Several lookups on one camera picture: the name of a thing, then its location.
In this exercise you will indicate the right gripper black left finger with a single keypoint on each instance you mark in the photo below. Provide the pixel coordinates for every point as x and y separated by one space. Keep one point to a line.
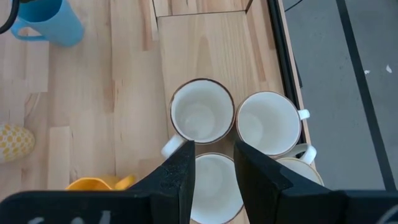
174 186

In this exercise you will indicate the white mug yellow pattern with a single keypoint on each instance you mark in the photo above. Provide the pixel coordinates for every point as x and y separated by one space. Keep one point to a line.
15 143

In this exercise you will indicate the red-orange mug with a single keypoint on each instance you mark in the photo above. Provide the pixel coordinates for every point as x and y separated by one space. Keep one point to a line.
214 186

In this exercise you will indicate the light blue mug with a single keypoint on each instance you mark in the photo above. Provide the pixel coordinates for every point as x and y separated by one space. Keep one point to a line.
59 28

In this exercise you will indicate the black aluminium table frame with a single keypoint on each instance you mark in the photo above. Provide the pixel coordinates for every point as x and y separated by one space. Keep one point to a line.
283 62

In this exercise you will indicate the black-framed wooden mug rack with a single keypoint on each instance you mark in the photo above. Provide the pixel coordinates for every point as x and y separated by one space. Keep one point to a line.
211 46

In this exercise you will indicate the plain yellow mug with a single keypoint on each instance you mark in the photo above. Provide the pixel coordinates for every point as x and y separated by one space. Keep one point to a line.
90 184

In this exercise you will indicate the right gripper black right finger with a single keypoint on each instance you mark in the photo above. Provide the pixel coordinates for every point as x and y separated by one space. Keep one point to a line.
264 193

